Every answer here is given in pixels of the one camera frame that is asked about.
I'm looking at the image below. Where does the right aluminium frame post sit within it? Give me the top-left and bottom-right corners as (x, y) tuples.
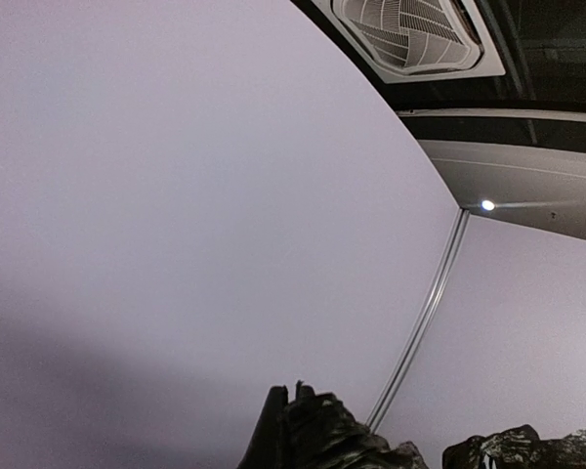
(366, 208), (470, 432)

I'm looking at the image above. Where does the ceiling air vent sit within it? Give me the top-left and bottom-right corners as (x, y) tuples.
(328, 0), (506, 85)

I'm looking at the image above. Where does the ceiling spot light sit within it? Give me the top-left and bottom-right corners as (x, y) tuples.
(480, 199), (496, 212)

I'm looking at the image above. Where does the black plastic trash bag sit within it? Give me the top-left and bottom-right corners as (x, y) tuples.
(238, 381), (586, 469)

